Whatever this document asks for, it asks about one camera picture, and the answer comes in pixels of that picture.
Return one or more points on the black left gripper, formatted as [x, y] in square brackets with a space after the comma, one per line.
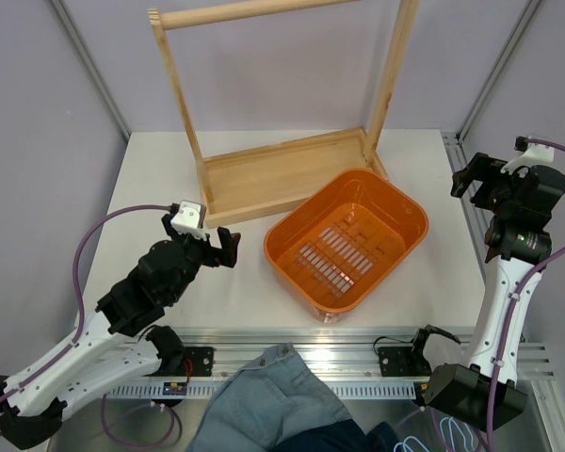
[225, 255]

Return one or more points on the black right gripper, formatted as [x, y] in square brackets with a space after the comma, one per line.
[482, 168]

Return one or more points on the light denim jacket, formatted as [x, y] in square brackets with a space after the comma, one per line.
[267, 401]

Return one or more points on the dark blue denim garment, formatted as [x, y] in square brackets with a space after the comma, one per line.
[342, 436]

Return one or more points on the light blue skirt hanger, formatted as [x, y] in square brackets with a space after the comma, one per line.
[449, 434]

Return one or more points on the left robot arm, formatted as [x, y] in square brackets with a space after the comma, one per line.
[119, 341]

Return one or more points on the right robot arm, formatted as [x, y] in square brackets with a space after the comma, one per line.
[478, 384]

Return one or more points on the wooden clothes rack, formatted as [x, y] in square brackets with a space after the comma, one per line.
[277, 178]

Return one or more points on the orange plastic basket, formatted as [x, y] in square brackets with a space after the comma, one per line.
[336, 247]

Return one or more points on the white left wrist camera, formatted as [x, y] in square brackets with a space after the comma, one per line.
[186, 217]

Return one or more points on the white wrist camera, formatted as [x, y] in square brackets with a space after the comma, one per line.
[531, 153]
[186, 217]

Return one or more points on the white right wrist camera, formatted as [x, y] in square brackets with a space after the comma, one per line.
[531, 153]

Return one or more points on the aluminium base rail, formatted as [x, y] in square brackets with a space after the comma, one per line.
[362, 364]

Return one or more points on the aluminium corner post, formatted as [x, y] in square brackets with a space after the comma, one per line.
[506, 55]
[74, 37]

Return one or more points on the left aluminium corner post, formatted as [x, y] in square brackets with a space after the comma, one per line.
[74, 37]

